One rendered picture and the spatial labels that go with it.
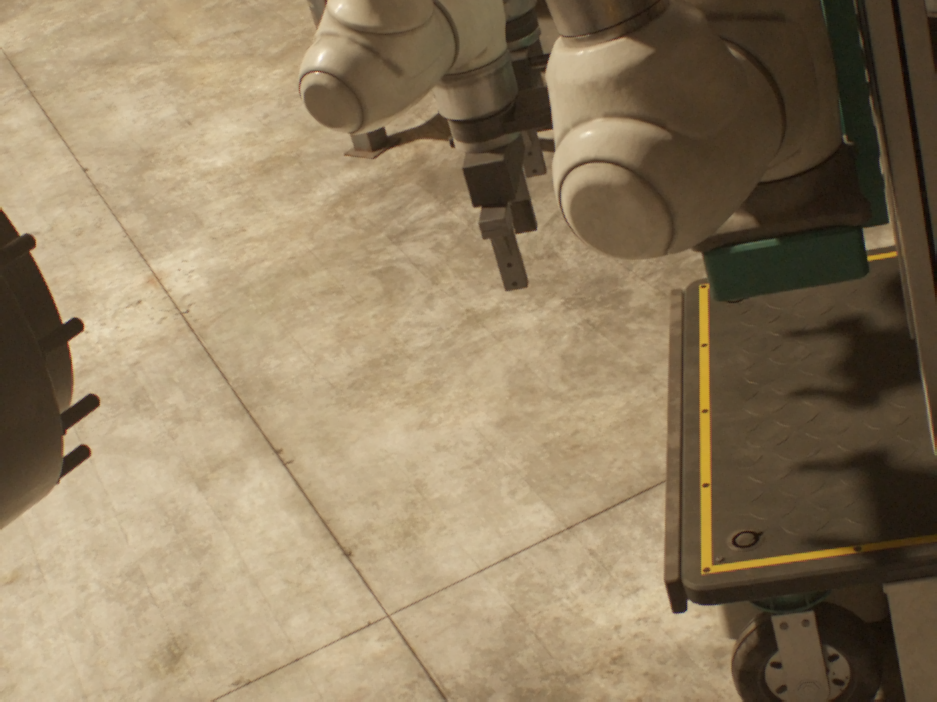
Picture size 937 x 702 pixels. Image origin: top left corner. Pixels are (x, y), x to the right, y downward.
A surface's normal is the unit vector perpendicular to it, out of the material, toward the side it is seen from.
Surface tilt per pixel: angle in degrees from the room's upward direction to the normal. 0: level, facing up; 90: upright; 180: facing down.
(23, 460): 116
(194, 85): 0
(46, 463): 123
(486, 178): 90
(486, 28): 98
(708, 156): 70
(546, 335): 0
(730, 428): 0
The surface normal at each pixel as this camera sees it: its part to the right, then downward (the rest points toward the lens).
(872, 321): -0.25, -0.84
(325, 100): -0.49, 0.64
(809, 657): -0.10, 0.51
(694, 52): 0.64, -0.05
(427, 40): 0.88, 0.25
